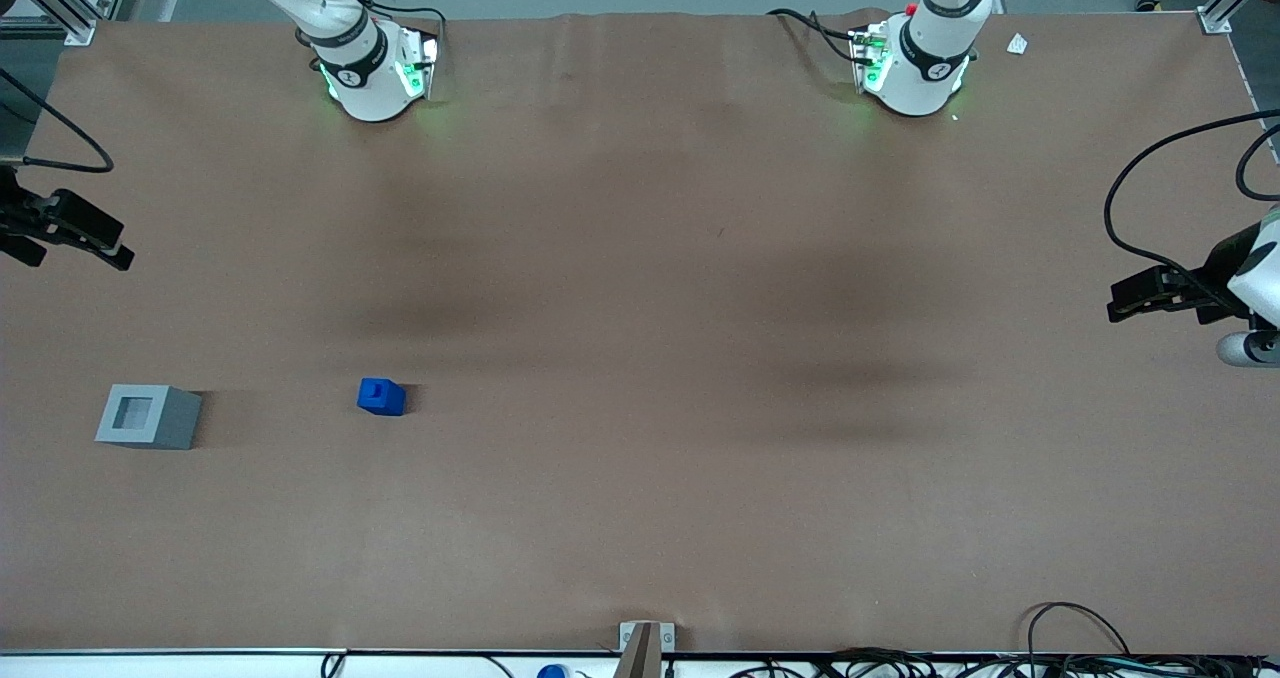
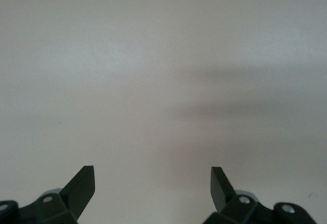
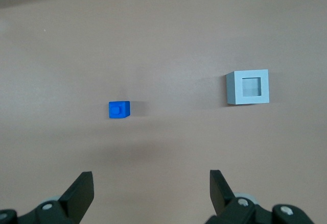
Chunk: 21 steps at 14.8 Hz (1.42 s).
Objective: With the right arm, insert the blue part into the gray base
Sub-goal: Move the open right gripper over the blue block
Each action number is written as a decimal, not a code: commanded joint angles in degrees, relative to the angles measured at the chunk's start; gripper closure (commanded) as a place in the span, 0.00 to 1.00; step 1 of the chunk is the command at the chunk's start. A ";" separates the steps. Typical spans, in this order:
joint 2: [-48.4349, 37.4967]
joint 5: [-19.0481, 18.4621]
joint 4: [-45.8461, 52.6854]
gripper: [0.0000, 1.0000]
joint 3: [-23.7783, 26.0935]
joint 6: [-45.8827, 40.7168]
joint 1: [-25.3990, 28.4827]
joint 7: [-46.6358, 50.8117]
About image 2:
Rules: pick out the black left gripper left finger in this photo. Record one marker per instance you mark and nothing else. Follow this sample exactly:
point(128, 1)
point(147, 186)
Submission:
point(79, 190)

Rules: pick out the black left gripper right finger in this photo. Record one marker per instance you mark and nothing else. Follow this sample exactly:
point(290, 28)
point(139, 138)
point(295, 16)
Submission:
point(219, 190)

